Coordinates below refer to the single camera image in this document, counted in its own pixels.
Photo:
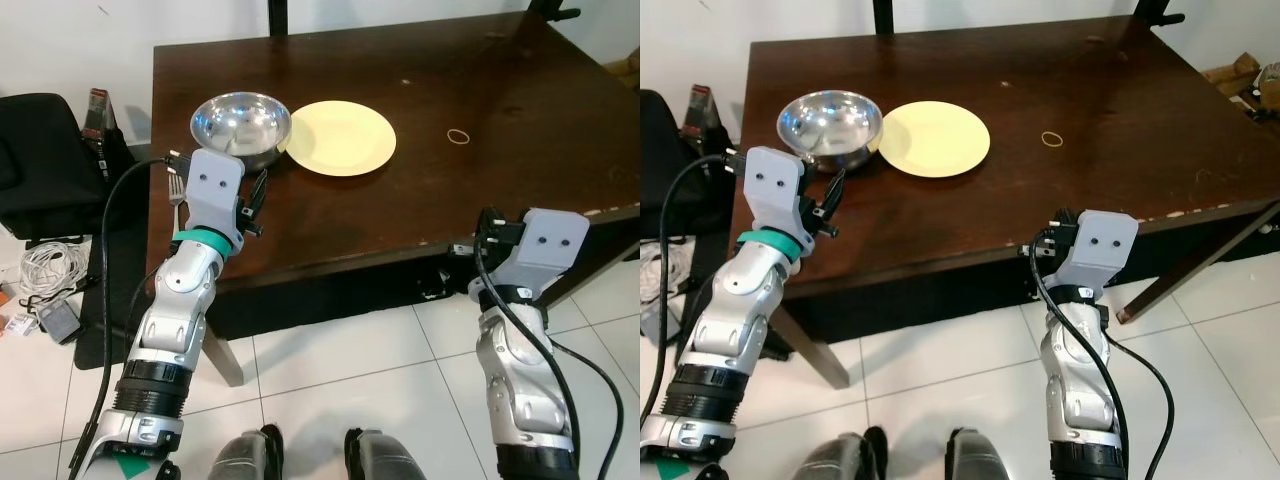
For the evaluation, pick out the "shiny steel bowl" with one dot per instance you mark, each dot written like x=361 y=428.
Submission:
x=240 y=125
x=830 y=125

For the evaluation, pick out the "straight black stand leg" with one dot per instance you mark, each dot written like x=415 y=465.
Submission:
x=278 y=15
x=883 y=15

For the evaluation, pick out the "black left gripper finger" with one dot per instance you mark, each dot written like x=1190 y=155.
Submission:
x=258 y=190
x=835 y=190

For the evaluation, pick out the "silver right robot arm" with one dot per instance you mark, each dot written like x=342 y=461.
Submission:
x=1075 y=370
x=515 y=370

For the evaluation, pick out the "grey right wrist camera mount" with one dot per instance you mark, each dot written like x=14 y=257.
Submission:
x=1100 y=250
x=550 y=245

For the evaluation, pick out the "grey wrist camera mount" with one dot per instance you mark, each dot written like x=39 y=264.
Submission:
x=215 y=195
x=1100 y=250
x=772 y=190
x=550 y=245

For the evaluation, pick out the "grey power adapter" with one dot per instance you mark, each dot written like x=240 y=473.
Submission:
x=60 y=322

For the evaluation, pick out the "grey robot right leg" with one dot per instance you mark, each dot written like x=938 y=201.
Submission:
x=975 y=458
x=385 y=458

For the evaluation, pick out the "grey robot leg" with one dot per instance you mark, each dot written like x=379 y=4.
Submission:
x=245 y=455
x=385 y=458
x=835 y=458
x=975 y=458

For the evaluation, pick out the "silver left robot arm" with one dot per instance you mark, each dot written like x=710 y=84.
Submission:
x=170 y=320
x=730 y=320

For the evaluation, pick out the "grey robot left leg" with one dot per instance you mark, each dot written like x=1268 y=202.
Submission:
x=835 y=458
x=245 y=455

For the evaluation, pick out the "red brown carton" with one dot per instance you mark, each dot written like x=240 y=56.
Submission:
x=703 y=108
x=98 y=110

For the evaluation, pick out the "black stand leg with foot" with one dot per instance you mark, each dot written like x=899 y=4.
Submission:
x=1155 y=10
x=550 y=8

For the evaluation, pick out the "black fabric bag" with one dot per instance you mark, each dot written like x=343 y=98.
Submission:
x=670 y=150
x=45 y=165

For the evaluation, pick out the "silver metal fork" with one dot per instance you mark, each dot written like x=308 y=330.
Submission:
x=177 y=195

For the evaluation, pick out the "pale yellow plate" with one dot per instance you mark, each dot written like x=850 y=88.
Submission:
x=935 y=140
x=342 y=138

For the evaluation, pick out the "brown wooden table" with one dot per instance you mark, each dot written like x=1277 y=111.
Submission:
x=1000 y=220
x=450 y=200

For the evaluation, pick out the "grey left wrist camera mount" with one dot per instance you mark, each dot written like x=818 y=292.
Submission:
x=215 y=195
x=772 y=190

